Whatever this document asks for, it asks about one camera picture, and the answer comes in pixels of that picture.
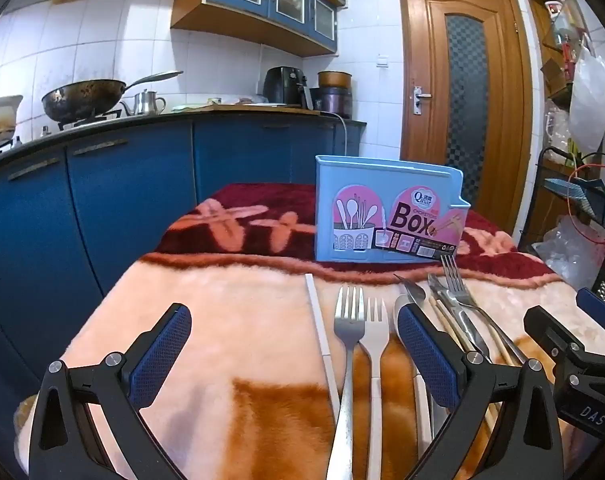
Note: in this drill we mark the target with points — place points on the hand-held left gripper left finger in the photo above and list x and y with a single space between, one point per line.
162 350

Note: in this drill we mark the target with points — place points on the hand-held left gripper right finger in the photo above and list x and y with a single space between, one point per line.
427 360

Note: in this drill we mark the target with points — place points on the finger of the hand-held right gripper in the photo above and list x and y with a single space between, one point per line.
595 306
550 332

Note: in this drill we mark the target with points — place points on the slim steel fork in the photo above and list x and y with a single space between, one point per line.
461 296

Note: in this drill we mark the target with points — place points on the large steel fork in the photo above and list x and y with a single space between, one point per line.
349 325

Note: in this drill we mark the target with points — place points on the white chopstick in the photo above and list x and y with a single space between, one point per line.
318 320

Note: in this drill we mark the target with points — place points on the light blue utensil box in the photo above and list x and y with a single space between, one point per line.
357 180

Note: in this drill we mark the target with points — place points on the clear plastic bag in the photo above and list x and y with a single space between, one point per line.
562 250

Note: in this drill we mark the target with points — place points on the printed plush blanket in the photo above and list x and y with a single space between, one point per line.
232 320

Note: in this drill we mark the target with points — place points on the teal patterned board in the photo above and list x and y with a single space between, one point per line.
577 190

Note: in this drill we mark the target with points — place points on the blue base cabinet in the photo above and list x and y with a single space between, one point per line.
132 185

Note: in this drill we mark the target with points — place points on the crumpled white bag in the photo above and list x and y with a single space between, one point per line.
557 125

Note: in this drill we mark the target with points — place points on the white plastic bag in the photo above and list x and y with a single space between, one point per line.
590 100

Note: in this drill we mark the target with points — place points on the gas stove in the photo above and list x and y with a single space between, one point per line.
90 121

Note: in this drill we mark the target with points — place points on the steel kettle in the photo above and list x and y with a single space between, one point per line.
146 102

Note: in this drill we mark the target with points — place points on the wooden cutting board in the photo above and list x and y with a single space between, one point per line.
252 105

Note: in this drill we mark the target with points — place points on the dark wok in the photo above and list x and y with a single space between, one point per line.
82 100

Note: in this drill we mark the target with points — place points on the purple rice cooker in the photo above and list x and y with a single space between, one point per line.
332 102

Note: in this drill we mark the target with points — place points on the wooden shelf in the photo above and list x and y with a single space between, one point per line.
547 35

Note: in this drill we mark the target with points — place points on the white pot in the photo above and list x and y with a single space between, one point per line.
0 120

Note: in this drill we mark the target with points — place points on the black air fryer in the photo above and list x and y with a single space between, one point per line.
282 85

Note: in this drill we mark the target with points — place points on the wooden door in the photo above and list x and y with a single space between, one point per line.
432 60

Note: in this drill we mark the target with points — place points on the orange pot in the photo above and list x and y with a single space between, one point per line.
335 80

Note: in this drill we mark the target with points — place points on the white light switch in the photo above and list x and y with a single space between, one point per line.
382 60

